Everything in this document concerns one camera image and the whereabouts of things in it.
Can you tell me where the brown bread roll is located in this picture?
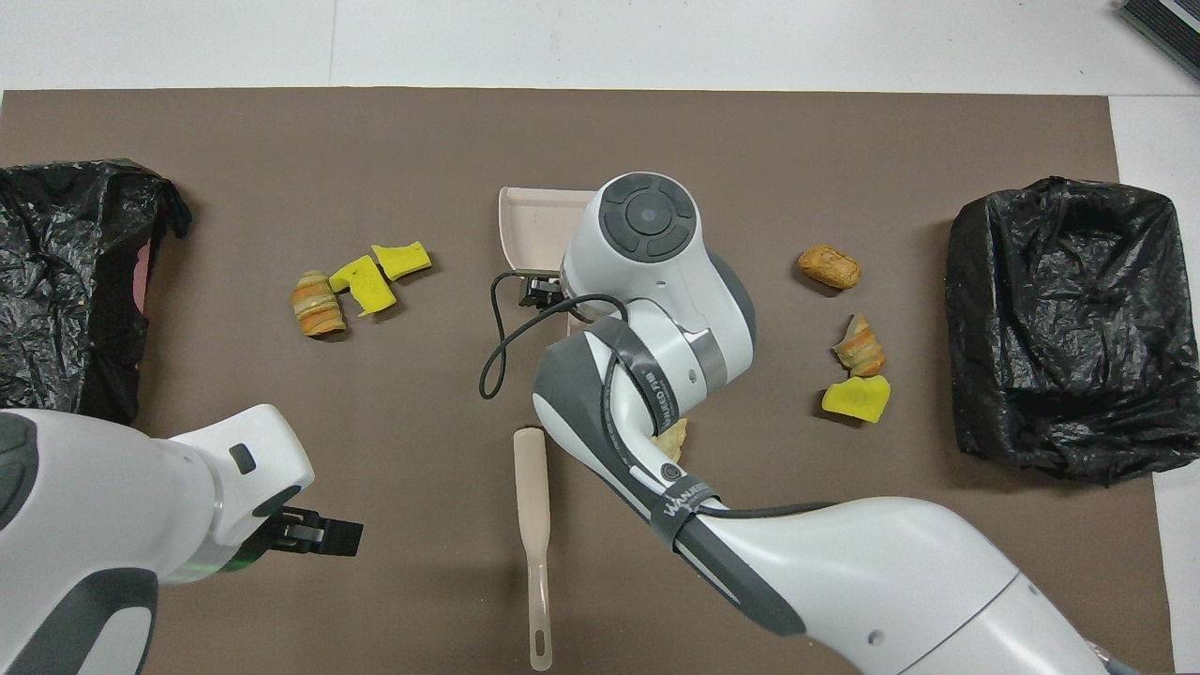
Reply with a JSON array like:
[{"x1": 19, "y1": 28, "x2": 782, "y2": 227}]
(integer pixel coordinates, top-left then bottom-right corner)
[{"x1": 798, "y1": 245, "x2": 862, "y2": 291}]

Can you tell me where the black bag lined pink bin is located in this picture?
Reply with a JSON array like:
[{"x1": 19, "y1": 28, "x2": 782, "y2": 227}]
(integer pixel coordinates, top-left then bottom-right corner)
[{"x1": 0, "y1": 157, "x2": 193, "y2": 428}]

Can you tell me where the brown table mat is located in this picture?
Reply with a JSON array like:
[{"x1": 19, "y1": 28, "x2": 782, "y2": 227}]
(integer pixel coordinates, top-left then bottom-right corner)
[{"x1": 0, "y1": 88, "x2": 1178, "y2": 675}]

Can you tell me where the yellow sponge piece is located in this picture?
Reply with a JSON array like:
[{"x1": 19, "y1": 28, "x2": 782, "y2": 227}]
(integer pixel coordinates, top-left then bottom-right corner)
[
  {"x1": 821, "y1": 375, "x2": 892, "y2": 425},
  {"x1": 328, "y1": 255, "x2": 398, "y2": 318},
  {"x1": 371, "y1": 241, "x2": 433, "y2": 281}
]

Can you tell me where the beige plastic dustpan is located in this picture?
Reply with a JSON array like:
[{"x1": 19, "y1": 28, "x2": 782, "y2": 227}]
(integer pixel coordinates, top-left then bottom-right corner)
[{"x1": 498, "y1": 186, "x2": 601, "y2": 338}]

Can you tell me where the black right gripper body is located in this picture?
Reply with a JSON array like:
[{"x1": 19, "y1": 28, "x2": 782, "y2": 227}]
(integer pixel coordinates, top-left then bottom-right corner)
[{"x1": 520, "y1": 272, "x2": 566, "y2": 310}]

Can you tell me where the dark ribbed object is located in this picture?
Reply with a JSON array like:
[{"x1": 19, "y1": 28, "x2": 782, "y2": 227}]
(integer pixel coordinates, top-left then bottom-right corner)
[{"x1": 1116, "y1": 0, "x2": 1200, "y2": 81}]

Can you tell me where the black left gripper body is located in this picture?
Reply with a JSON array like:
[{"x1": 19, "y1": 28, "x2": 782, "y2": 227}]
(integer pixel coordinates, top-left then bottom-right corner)
[{"x1": 255, "y1": 506, "x2": 364, "y2": 559}]

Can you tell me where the striped bread piece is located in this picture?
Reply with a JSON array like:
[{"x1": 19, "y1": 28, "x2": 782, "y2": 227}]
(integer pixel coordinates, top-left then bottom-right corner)
[
  {"x1": 291, "y1": 270, "x2": 347, "y2": 338},
  {"x1": 832, "y1": 312, "x2": 887, "y2": 378}
]

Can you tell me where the beige hand brush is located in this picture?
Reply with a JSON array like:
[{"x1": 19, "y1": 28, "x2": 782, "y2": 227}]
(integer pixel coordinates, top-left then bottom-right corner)
[{"x1": 513, "y1": 427, "x2": 554, "y2": 672}]

